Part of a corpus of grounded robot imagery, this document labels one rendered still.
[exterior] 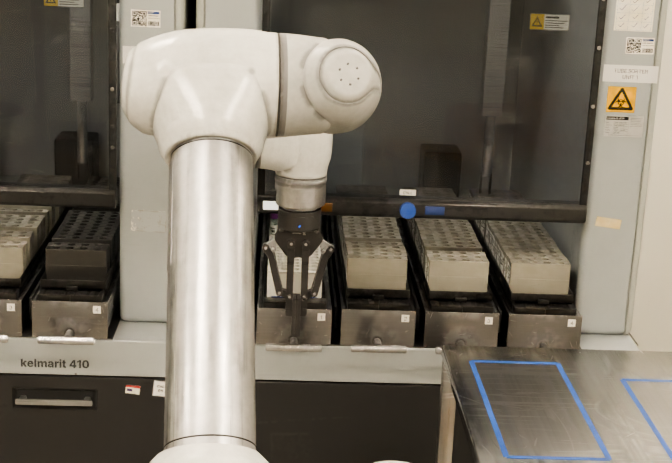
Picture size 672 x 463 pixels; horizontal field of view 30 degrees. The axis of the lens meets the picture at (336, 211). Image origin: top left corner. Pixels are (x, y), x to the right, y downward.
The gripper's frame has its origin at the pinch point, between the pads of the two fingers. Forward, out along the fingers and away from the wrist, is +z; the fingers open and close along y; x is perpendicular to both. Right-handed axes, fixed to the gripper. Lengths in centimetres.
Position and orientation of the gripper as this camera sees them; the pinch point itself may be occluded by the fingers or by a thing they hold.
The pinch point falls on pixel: (295, 315)
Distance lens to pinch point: 225.1
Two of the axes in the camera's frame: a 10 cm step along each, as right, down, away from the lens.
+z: -0.4, 9.6, 2.7
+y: -10.0, -0.3, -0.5
